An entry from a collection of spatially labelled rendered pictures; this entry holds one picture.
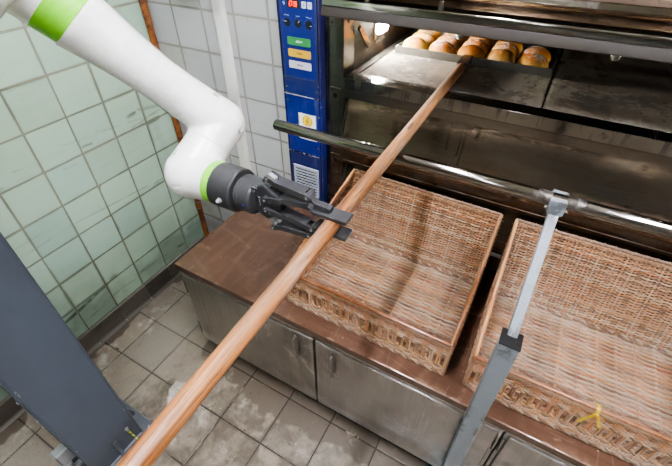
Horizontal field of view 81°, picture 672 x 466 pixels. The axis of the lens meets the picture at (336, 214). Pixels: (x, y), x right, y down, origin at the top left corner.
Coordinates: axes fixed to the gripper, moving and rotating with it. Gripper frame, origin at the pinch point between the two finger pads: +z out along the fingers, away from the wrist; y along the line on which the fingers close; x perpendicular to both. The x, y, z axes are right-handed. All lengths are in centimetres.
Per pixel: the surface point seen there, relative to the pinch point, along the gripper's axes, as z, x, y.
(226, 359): 1.4, 30.9, -0.6
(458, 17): 4, -53, -24
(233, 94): -82, -67, 16
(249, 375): -50, -14, 119
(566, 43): 28, -53, -22
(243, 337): 1.4, 27.4, -0.7
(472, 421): 36, -7, 57
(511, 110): 21, -68, 1
